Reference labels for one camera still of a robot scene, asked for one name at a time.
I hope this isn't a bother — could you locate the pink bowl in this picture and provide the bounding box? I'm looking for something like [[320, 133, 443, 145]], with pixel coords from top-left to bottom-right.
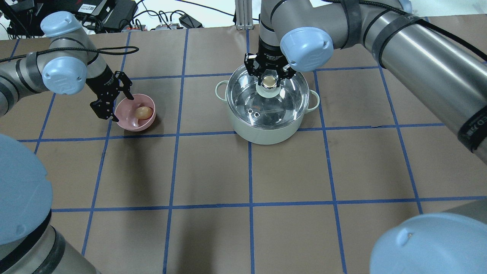
[[115, 94, 156, 132]]

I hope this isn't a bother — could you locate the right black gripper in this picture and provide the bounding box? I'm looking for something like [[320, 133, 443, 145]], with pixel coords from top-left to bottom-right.
[[244, 53, 297, 87]]

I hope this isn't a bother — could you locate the pale green steel pot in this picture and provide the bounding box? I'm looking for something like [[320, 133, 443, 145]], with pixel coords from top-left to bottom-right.
[[215, 65, 320, 145]]

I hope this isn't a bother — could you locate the glass pot lid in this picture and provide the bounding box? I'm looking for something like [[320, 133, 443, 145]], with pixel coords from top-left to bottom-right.
[[224, 65, 310, 129]]

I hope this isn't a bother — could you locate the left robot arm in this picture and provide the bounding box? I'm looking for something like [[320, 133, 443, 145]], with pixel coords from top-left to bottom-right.
[[0, 11, 134, 274]]

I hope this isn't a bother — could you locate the black power adapter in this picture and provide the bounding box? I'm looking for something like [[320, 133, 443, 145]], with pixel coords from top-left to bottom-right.
[[178, 14, 203, 29]]

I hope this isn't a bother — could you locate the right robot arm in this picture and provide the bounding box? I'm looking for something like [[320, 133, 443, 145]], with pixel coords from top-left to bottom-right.
[[244, 0, 486, 274]]

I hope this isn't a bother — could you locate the brown egg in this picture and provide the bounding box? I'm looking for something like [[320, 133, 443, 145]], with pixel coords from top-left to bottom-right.
[[134, 106, 154, 120]]

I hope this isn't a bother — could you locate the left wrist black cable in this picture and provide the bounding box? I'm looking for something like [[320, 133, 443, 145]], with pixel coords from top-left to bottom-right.
[[27, 46, 140, 65]]

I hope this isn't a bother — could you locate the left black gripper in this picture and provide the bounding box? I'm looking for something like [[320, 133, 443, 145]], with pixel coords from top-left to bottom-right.
[[90, 71, 134, 123]]

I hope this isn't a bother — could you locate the black mini computer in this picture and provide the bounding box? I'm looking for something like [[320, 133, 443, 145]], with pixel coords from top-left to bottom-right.
[[73, 0, 138, 33]]

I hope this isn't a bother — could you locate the aluminium frame post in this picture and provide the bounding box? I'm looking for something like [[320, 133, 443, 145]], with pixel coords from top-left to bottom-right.
[[235, 0, 254, 30]]

